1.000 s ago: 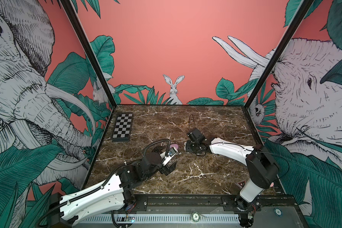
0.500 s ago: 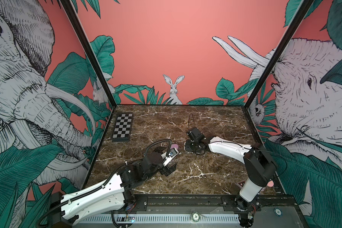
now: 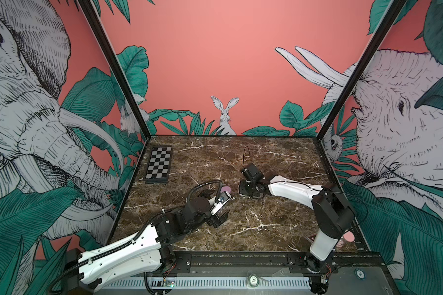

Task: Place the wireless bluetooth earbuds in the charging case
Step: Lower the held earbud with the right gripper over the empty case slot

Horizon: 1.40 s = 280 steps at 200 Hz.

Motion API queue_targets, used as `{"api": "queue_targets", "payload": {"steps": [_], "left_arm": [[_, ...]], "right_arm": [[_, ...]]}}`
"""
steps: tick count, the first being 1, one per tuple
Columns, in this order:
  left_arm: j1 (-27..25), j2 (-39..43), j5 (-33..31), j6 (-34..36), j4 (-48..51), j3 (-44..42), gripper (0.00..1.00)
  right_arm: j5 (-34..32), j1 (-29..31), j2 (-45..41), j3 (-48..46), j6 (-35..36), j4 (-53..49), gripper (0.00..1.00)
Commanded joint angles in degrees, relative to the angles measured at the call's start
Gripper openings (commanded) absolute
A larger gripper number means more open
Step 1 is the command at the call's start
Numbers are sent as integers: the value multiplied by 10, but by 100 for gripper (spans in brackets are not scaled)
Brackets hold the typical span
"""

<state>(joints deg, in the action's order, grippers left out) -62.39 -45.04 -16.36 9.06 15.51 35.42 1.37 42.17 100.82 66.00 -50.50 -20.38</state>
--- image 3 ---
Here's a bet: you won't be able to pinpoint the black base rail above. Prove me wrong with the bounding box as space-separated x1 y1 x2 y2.
150 251 388 276

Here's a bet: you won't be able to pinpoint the black white checkerboard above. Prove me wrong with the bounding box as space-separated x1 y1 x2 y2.
144 146 173 184

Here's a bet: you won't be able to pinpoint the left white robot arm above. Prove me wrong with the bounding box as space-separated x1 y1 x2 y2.
46 190 231 295

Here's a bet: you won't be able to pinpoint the pink open round case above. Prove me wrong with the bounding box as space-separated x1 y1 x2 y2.
336 231 355 248

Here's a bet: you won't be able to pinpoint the white slotted cable duct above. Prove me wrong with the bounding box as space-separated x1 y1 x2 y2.
103 276 311 290

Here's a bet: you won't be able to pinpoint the black corrugated cable conduit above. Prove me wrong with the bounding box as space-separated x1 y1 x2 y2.
47 221 159 295

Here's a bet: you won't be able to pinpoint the purple earbuds charging case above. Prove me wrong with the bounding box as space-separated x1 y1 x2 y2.
221 186 231 193

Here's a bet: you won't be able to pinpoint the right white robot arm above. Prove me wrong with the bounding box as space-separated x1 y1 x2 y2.
239 163 356 274

